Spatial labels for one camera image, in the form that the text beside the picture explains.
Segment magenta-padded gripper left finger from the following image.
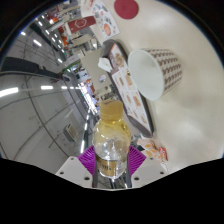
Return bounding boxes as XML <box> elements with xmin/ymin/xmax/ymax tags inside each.
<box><xmin>54</xmin><ymin>146</ymin><xmax>98</xmax><ymax>188</ymax></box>

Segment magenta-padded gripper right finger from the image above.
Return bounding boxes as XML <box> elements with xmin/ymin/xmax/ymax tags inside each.
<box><xmin>125</xmin><ymin>145</ymin><xmax>168</xmax><ymax>189</ymax></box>

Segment clear bottle yellow cap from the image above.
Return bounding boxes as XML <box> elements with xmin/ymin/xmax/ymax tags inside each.
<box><xmin>92</xmin><ymin>100</ymin><xmax>132</xmax><ymax>181</ymax></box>

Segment small red sauce packet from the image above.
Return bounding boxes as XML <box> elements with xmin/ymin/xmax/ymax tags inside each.
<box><xmin>156</xmin><ymin>146</ymin><xmax>168</xmax><ymax>162</ymax></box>

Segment dark brown food tray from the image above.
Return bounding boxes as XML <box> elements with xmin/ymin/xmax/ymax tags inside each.
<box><xmin>99</xmin><ymin>39</ymin><xmax>155</xmax><ymax>138</ymax></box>

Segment ceiling air conditioner unit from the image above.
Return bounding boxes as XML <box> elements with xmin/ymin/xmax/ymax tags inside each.
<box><xmin>63</xmin><ymin>123</ymin><xmax>80</xmax><ymax>143</ymax></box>

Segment printed paper tray liner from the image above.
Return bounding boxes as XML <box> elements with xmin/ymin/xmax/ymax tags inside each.
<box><xmin>108</xmin><ymin>43</ymin><xmax>150</xmax><ymax>133</ymax></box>

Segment white patterned paper cup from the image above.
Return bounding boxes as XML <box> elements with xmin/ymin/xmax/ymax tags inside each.
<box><xmin>127</xmin><ymin>48</ymin><xmax>184</xmax><ymax>102</ymax></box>

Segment beige chair with oval hole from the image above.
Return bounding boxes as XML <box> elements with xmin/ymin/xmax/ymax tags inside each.
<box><xmin>79</xmin><ymin>49</ymin><xmax>111</xmax><ymax>96</ymax></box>

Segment white paper napkin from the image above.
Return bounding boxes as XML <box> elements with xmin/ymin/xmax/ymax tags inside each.
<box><xmin>97</xmin><ymin>57</ymin><xmax>114</xmax><ymax>73</ymax></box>

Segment ceiling lights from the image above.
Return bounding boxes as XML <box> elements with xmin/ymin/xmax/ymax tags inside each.
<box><xmin>0</xmin><ymin>19</ymin><xmax>91</xmax><ymax>154</ymax></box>

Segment beige canteen chairs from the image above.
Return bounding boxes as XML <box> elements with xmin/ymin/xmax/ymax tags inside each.
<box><xmin>43</xmin><ymin>3</ymin><xmax>101</xmax><ymax>68</ymax></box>

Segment colourful printed leaflet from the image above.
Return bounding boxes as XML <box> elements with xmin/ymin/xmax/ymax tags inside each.
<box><xmin>89</xmin><ymin>0</ymin><xmax>121</xmax><ymax>43</ymax></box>

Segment flat round red coaster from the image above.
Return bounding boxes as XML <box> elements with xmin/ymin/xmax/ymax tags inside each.
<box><xmin>113</xmin><ymin>0</ymin><xmax>140</xmax><ymax>20</ymax></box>

